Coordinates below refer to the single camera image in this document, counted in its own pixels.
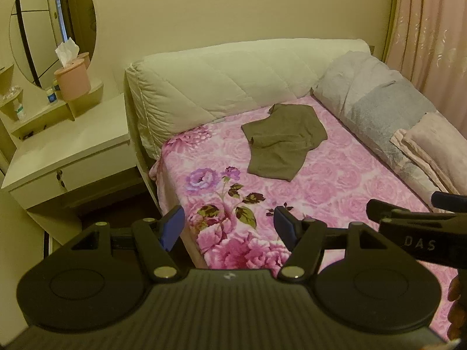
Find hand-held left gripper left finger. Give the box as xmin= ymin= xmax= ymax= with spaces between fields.
xmin=71 ymin=206 xmax=187 ymax=282

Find white dressing table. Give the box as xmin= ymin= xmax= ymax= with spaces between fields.
xmin=0 ymin=62 xmax=137 ymax=249

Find pink pillow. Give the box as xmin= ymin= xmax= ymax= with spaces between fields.
xmin=390 ymin=112 xmax=467 ymax=195

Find white drawer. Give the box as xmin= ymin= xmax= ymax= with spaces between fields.
xmin=9 ymin=149 xmax=137 ymax=210

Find olive green pants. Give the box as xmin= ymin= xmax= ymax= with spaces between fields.
xmin=241 ymin=103 xmax=328 ymax=183

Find pink floral blanket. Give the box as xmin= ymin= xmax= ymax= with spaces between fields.
xmin=149 ymin=95 xmax=467 ymax=340

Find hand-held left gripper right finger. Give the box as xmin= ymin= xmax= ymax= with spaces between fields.
xmin=274 ymin=206 xmax=396 ymax=283

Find pink curtain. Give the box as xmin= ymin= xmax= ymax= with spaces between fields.
xmin=381 ymin=0 xmax=467 ymax=113

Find white quilted headboard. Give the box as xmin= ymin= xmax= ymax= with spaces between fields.
xmin=125 ymin=38 xmax=371 ymax=161

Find person's right hand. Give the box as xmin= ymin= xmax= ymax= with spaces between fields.
xmin=447 ymin=273 xmax=467 ymax=340

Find oval mirror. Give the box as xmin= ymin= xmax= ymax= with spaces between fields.
xmin=9 ymin=0 xmax=97 ymax=90

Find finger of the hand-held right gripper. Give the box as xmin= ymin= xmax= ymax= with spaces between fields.
xmin=431 ymin=191 xmax=467 ymax=213
xmin=367 ymin=199 xmax=453 ymax=224

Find pink round tissue box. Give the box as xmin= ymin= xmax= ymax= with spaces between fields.
xmin=54 ymin=58 xmax=92 ymax=102

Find white tissue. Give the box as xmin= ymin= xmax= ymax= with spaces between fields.
xmin=55 ymin=37 xmax=80 ymax=67

